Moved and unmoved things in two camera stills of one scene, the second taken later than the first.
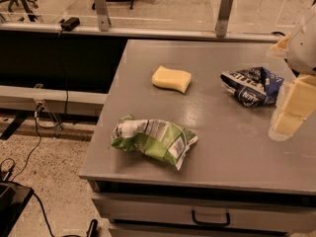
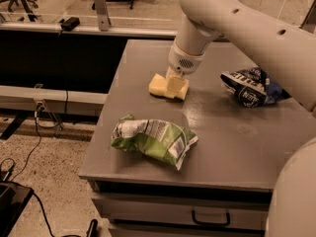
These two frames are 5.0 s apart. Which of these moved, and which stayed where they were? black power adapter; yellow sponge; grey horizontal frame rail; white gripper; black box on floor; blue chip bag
Moved: yellow sponge; white gripper
Stayed: black power adapter; black box on floor; blue chip bag; grey horizontal frame rail
